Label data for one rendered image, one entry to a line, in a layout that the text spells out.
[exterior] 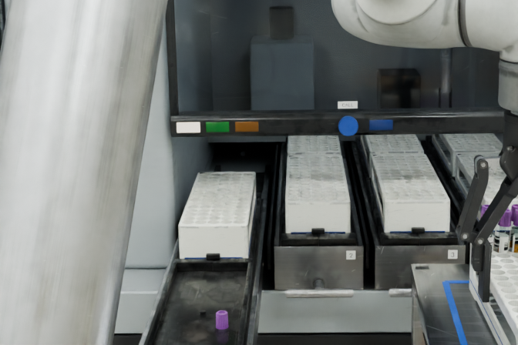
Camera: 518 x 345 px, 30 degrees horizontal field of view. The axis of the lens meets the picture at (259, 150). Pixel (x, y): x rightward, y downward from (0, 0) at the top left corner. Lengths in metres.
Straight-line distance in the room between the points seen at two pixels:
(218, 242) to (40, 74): 0.83
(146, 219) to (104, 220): 0.97
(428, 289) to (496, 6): 0.40
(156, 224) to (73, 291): 0.98
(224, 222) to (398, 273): 0.28
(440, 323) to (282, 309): 0.38
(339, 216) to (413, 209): 0.11
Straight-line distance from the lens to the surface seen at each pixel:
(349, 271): 1.48
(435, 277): 1.32
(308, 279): 1.49
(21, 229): 0.59
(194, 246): 1.40
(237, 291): 1.32
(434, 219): 1.51
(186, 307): 1.27
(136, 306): 1.52
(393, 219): 1.50
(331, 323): 1.52
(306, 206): 1.49
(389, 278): 1.49
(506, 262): 1.23
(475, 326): 1.18
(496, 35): 1.08
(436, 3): 1.08
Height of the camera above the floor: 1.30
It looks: 14 degrees down
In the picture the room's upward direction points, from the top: 1 degrees counter-clockwise
